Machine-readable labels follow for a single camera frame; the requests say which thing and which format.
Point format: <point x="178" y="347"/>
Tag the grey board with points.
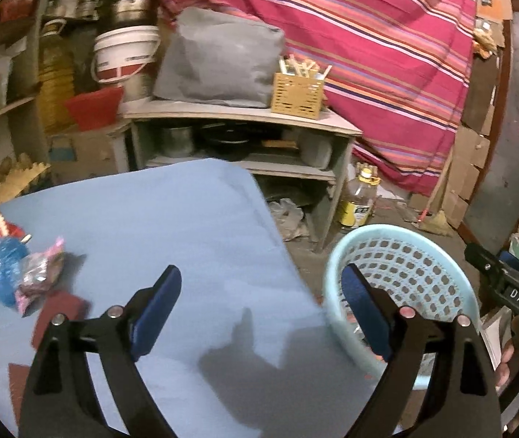
<point x="515" y="123"/>

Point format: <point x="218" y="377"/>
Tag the low wooden cabinet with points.
<point x="241" y="116"/>

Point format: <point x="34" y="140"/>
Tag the yellow perforated holder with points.
<point x="296" y="96"/>

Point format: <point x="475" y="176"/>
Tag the blue tablecloth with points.
<point x="159" y="228"/>

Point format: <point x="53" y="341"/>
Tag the white plastic tub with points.
<point x="316" y="151"/>

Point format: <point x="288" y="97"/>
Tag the red plastic bowl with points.
<point x="92" y="109"/>

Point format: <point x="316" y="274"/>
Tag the beige dried ornament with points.
<point x="485" y="42"/>

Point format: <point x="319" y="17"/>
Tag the straw broom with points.
<point x="437" y="224"/>

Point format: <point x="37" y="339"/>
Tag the yellow oil jug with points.
<point x="56" y="82"/>

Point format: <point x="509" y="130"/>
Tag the red plastic container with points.
<point x="13" y="7"/>

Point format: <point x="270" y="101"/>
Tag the black frying pan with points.
<point x="225" y="139"/>

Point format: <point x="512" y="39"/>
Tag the yellow egg carton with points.
<point x="10" y="182"/>

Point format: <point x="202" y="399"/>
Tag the metal cooking pot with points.
<point x="131" y="4"/>

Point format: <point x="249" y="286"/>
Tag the light blue plastic basket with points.
<point x="405" y="255"/>

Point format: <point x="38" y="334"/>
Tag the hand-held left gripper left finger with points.
<point x="159" y="315"/>

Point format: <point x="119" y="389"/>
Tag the red striped cloth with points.
<point x="341" y="23"/>

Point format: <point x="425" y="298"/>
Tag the bunch of wooden sticks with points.
<point x="302" y="65"/>

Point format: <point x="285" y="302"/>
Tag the crumpled clear plastic bag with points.
<point x="289" y="216"/>

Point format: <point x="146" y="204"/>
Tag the wooden shelf unit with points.
<point x="17" y="32"/>

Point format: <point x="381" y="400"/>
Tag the white plastic bucket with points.
<point x="124" y="52"/>

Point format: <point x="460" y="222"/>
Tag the grey cushion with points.
<point x="220" y="59"/>

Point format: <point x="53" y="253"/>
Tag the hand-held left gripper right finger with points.
<point x="364" y="315"/>

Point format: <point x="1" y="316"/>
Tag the blue plastic bag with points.
<point x="6" y="267"/>

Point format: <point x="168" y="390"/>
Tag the red snack wrapper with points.
<point x="3" y="224"/>

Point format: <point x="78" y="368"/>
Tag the pink glittery packet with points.
<point x="38" y="273"/>

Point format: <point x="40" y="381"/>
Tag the steel canister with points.
<point x="138" y="86"/>

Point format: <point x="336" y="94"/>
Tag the stacked cardboard pieces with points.
<point x="464" y="173"/>

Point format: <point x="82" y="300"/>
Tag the cardboard box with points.
<point x="90" y="155"/>

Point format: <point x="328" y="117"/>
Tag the small steel pot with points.
<point x="177" y="141"/>

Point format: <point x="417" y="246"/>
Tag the clear oil bottle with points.
<point x="357" y="200"/>

